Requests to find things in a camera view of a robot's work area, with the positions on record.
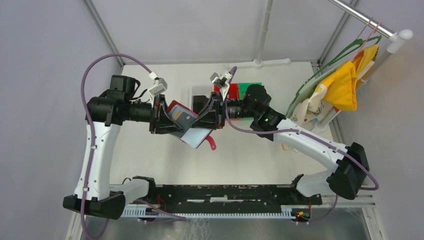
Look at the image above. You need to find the red plastic bin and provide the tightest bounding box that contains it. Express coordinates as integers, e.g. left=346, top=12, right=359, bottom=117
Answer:
left=223, top=83, right=240, bottom=101

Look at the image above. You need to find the yellow cloth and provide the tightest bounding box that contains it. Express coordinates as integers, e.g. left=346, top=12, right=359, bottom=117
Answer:
left=320, top=44, right=379, bottom=111

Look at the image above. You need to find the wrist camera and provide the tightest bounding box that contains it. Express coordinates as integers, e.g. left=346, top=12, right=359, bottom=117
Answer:
left=147, top=78, right=168, bottom=105
left=209, top=71, right=233, bottom=101

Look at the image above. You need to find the metal clothes rail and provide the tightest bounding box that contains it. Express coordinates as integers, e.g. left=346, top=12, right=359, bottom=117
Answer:
left=329, top=0, right=414, bottom=54

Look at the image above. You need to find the green plastic bin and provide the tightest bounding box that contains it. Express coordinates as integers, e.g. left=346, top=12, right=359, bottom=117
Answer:
left=237, top=82, right=262, bottom=99

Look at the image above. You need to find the patterned white cloth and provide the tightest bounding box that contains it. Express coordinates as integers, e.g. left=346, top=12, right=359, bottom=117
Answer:
left=286, top=66, right=338, bottom=131

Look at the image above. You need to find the white cable duct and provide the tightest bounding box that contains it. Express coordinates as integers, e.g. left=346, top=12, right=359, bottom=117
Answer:
left=121, top=204, right=310, bottom=222

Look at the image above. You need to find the red leather card holder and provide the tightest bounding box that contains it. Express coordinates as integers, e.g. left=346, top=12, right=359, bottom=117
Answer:
left=168, top=100, right=217, bottom=151

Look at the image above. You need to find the green clothes hanger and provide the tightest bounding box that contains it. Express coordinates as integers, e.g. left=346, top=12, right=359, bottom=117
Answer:
left=286, top=35, right=382, bottom=116

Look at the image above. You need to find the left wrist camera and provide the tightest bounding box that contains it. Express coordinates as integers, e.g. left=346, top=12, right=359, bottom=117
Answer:
left=147, top=78, right=168, bottom=105

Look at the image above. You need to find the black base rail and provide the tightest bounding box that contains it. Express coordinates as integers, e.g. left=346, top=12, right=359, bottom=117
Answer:
left=142, top=184, right=323, bottom=214

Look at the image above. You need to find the clear plastic bin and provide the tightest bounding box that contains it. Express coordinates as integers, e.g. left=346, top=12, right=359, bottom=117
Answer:
left=190, top=85, right=214, bottom=116

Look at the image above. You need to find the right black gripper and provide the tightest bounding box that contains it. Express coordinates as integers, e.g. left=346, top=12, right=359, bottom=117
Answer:
left=190, top=92, right=258, bottom=131

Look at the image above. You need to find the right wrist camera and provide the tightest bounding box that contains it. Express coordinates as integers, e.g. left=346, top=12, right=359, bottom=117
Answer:
left=209, top=71, right=233, bottom=101

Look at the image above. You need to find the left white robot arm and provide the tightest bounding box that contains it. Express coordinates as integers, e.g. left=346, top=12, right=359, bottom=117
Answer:
left=62, top=75, right=157, bottom=220

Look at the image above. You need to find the silver credit card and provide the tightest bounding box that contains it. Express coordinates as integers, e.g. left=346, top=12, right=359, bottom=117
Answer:
left=172, top=110, right=198, bottom=132

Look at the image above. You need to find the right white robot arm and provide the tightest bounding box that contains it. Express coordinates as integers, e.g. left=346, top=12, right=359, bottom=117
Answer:
left=192, top=84, right=370, bottom=204

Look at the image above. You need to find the white stand base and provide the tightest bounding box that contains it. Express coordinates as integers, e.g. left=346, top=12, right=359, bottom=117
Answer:
left=224, top=0, right=292, bottom=70

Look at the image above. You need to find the black object in clear bin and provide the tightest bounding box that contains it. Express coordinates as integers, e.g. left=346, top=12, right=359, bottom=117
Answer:
left=191, top=95, right=209, bottom=116

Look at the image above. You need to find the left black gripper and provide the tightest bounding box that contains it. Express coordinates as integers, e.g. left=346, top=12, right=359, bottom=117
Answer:
left=124, top=93, right=185, bottom=135

